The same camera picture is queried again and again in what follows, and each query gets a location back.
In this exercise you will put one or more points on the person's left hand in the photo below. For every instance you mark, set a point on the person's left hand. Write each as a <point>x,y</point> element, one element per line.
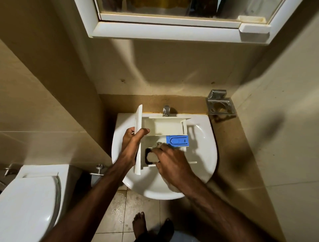
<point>130,147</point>

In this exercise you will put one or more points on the person's right hand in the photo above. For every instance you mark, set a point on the person's right hand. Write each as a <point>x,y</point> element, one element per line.
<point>174,167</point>

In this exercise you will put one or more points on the beige striped rag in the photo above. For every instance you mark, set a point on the beige striped rag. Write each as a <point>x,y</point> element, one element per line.
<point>150,157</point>

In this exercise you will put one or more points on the white detergent drawer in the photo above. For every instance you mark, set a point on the white detergent drawer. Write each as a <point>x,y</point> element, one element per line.
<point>164,127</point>

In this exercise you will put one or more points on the chrome faucet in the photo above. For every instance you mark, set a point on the chrome faucet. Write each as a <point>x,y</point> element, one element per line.
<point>166,111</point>

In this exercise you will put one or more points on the person's left forearm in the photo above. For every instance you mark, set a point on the person's left forearm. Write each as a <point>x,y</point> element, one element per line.
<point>92,207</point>

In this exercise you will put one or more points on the person's right forearm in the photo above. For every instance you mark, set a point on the person's right forearm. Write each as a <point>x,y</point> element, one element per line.
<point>229,214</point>

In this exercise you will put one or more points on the person's right foot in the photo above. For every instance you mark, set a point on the person's right foot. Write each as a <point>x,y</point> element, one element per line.
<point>165,230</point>

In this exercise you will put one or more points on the person's foot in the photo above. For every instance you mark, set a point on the person's foot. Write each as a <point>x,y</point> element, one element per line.
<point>139,224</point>
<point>165,230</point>

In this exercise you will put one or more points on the person's left foot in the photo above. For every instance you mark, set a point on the person's left foot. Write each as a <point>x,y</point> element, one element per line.
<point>139,224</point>

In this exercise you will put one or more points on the white ceramic sink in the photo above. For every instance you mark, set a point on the white ceramic sink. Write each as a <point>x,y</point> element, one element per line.
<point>199,149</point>

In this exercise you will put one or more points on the metal toilet paper holder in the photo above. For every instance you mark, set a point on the metal toilet paper holder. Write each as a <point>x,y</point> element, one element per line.
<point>98,174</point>

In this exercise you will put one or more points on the white mirror cabinet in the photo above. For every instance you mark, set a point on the white mirror cabinet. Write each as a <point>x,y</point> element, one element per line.
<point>162,32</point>

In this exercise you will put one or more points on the white toilet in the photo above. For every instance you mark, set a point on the white toilet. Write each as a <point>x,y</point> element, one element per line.
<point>27,207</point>

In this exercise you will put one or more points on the white cabinet side shelf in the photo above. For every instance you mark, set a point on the white cabinet side shelf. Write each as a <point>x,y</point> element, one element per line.
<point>254,28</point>

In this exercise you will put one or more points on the metal wall tumbler holder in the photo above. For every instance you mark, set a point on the metal wall tumbler holder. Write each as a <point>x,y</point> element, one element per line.
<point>220,104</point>

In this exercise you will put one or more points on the metal wall sprayer bracket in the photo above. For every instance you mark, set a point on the metal wall sprayer bracket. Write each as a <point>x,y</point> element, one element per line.
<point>10,169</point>

